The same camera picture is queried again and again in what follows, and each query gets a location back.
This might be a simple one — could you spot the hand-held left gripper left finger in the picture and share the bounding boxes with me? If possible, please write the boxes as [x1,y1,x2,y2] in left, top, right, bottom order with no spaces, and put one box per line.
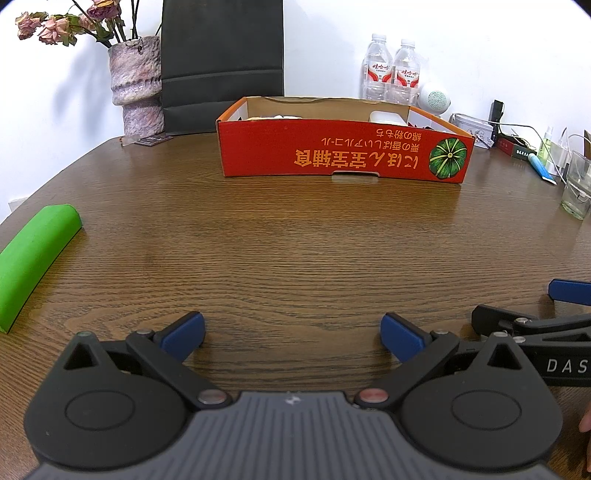
[41,311,234,411]

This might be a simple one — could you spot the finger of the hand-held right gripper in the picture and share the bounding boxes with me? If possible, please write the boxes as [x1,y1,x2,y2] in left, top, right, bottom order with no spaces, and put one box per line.
[548,279,591,306]
[471,305,591,345]

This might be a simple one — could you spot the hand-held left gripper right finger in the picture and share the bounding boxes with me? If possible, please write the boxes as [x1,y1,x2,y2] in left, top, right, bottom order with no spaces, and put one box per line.
[353,313,534,411]

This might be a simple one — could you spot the red cardboard box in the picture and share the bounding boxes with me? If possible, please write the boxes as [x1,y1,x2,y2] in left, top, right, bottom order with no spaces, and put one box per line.
[215,96,475,185]

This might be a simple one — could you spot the translucent white plastic box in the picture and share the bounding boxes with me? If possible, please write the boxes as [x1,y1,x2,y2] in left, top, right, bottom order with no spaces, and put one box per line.
[368,110,410,126]

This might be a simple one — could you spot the clear glass cup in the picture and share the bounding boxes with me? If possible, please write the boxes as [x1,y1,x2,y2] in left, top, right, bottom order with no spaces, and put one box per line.
[561,150,591,221]

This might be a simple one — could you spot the blue and white tube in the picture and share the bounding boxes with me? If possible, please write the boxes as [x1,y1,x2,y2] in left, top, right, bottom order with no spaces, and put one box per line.
[527,154,558,185]

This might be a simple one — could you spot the clear spray bottle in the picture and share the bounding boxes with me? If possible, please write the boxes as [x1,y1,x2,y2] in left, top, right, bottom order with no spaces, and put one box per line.
[536,127,554,169]

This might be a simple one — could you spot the dark red small box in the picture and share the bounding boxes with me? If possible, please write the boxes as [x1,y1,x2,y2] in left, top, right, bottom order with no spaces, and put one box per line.
[496,138,536,160]

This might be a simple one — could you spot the green foam pad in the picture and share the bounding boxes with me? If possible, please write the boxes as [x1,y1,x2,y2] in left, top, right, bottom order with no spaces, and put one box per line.
[0,204,84,334]

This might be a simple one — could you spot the black upright device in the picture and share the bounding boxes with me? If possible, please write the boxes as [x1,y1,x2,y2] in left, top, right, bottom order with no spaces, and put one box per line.
[489,99,505,139]

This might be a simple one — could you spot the white round robot toy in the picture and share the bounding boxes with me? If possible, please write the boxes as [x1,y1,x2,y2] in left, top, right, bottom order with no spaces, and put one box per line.
[418,83,451,113]

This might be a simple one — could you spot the mottled pink vase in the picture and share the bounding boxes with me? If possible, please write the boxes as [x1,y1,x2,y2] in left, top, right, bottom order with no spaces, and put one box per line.
[108,36,165,138]

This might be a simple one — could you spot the red label water bottle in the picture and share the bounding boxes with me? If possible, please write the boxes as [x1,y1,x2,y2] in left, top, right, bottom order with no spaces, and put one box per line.
[362,33,393,103]
[390,39,422,108]

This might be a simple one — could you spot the black chair back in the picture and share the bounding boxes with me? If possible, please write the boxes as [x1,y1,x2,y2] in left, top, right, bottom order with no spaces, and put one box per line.
[159,0,284,136]

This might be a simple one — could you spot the dried pink flowers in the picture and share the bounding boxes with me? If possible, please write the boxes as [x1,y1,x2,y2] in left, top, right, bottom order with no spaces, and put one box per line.
[16,0,139,49]

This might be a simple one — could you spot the white cable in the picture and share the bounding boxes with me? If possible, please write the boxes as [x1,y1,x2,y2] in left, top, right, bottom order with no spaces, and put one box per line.
[555,128,591,179]

